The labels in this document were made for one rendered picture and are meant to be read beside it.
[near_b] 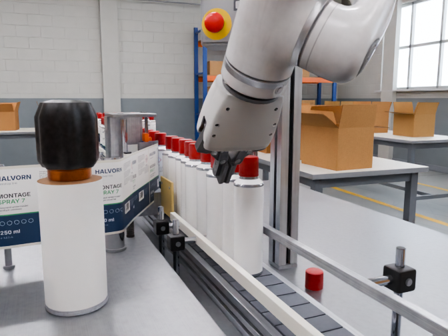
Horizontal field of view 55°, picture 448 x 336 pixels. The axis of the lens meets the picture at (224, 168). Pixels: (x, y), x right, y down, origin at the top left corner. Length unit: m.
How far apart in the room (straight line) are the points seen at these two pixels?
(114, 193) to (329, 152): 1.85
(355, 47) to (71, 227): 0.42
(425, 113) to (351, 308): 4.41
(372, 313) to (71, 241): 0.49
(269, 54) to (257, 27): 0.03
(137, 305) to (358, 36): 0.47
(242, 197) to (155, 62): 7.87
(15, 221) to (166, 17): 7.96
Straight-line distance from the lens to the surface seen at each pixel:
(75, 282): 0.65
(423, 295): 0.89
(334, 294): 0.84
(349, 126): 2.55
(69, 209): 0.62
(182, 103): 8.62
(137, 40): 8.52
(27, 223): 0.86
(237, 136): 0.58
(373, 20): 0.49
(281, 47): 0.48
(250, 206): 0.72
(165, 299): 0.69
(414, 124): 5.05
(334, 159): 2.54
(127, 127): 1.15
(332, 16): 0.47
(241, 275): 0.69
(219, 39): 0.89
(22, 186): 0.85
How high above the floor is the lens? 1.18
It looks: 9 degrees down
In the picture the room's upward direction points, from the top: straight up
